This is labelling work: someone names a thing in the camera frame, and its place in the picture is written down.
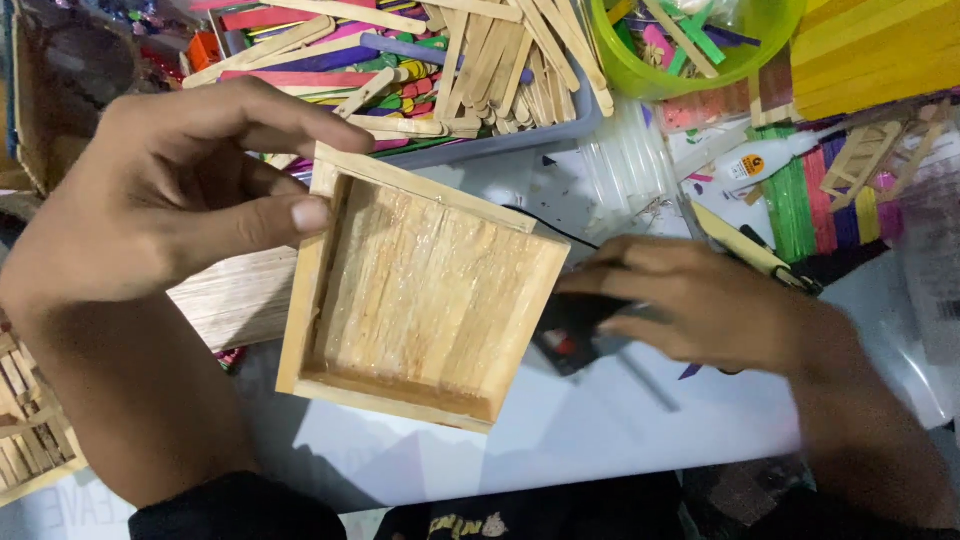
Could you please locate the pink glitter foam sheet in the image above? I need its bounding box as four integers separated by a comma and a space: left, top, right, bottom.
658, 78, 753, 136

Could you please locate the row of coloured craft sticks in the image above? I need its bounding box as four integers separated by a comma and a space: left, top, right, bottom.
746, 123, 909, 264

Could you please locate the clear plastic packet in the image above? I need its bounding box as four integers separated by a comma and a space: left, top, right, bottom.
894, 153, 960, 369

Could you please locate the cardboard box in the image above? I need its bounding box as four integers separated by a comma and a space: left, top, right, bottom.
7, 0, 189, 198

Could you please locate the small wooden stick ladder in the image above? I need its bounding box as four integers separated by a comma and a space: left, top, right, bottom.
819, 120, 905, 213

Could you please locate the white glue bottle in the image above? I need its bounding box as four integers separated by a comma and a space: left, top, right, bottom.
711, 123, 852, 192

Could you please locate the person's left hand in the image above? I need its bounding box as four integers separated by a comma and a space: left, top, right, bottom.
0, 75, 376, 316

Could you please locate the black glue gun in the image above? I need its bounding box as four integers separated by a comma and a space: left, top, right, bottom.
531, 292, 639, 378

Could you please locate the green bowl of craft sticks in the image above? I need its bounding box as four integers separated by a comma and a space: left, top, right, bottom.
586, 0, 810, 102

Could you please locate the stack of yellow craft sticks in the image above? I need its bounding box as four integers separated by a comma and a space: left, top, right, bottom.
789, 0, 960, 123

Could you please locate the person's black shirt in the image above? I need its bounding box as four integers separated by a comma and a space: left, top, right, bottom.
127, 468, 960, 540

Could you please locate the yellow handled cutter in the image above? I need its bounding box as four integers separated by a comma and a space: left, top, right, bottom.
678, 195, 825, 295

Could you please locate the flat panel of wooden sticks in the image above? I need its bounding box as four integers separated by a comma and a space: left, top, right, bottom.
166, 246, 301, 354

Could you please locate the bundle of clear glue sticks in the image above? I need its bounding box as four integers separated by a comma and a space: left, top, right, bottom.
576, 96, 680, 226

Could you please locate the grey tray of craft sticks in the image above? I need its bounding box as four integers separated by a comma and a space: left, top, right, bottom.
180, 0, 616, 172

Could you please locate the black glue gun cable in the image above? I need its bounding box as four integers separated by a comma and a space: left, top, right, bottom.
501, 204, 601, 252

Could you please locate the square wooden stick tray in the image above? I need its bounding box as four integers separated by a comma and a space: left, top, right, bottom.
275, 141, 573, 436

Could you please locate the person's right hand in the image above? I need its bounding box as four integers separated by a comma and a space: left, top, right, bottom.
553, 235, 841, 376

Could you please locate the wooden stick lattice frame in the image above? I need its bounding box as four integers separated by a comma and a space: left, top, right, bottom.
0, 315, 87, 507

